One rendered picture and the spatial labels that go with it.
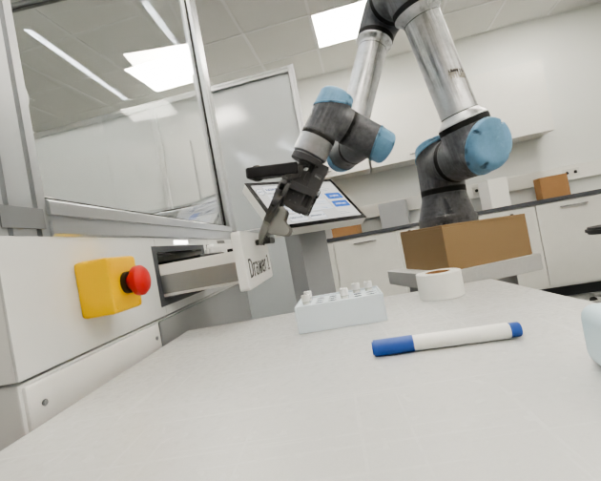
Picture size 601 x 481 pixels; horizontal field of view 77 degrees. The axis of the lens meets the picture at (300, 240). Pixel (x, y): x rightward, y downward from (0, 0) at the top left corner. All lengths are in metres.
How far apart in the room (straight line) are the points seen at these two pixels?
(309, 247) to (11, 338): 1.41
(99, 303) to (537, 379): 0.46
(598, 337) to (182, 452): 0.28
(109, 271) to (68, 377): 0.13
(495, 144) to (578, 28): 4.46
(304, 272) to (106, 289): 1.28
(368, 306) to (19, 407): 0.40
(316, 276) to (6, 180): 1.42
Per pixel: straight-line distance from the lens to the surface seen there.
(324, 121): 0.82
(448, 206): 1.04
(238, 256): 0.69
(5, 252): 0.48
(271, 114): 2.64
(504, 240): 1.03
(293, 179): 0.82
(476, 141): 0.93
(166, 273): 0.76
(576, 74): 5.21
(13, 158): 0.52
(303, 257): 1.71
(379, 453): 0.25
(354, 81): 1.04
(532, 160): 4.83
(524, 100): 4.55
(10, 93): 0.56
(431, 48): 1.00
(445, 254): 0.95
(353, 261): 3.73
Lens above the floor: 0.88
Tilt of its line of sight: 1 degrees up
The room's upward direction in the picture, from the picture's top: 10 degrees counter-clockwise
